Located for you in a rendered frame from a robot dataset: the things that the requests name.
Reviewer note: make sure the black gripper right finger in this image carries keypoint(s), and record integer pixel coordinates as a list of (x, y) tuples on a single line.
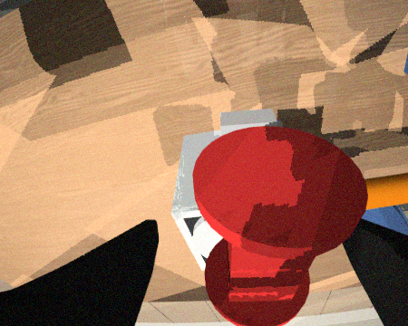
[(379, 257)]

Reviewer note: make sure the grey crank handle with red knob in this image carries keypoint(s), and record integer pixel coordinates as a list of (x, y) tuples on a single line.
[(278, 197)]

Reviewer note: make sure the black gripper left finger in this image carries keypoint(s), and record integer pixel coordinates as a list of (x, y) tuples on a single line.
[(105, 287)]

